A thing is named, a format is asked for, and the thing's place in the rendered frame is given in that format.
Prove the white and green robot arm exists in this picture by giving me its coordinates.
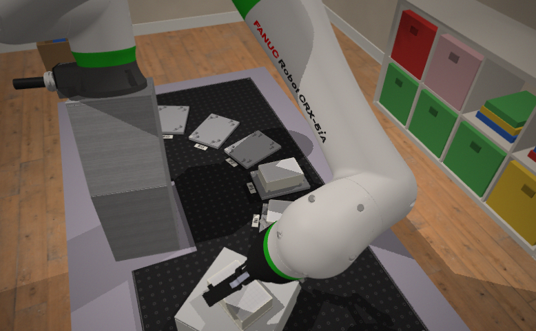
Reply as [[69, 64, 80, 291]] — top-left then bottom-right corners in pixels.
[[0, 0, 418, 284]]

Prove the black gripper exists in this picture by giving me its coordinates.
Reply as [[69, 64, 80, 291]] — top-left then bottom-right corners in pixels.
[[202, 244, 271, 307]]

